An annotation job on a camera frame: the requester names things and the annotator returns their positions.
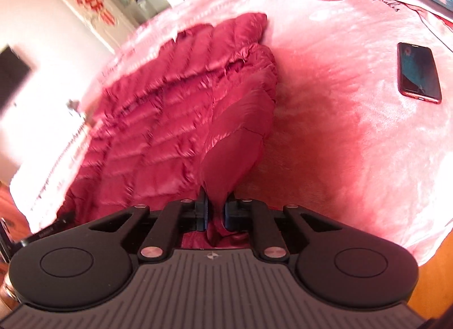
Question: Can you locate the red-cased smartphone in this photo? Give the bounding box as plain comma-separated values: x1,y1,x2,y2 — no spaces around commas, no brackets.
396,42,443,105

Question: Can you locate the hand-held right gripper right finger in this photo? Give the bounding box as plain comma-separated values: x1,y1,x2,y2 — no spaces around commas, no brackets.
224,192,341,262

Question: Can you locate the pink heart-print bed blanket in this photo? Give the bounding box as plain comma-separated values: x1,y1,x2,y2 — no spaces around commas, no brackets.
9,0,453,268

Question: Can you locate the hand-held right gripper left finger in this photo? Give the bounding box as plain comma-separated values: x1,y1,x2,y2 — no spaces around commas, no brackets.
88,187,210,262

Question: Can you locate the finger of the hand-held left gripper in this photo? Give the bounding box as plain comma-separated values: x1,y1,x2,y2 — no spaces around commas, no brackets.
19,210,76,247

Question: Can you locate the dark red puffer jacket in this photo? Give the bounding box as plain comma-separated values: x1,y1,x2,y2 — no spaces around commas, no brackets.
57,12,278,250

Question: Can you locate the black television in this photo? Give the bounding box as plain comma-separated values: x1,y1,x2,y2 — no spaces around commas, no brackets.
0,45,32,117

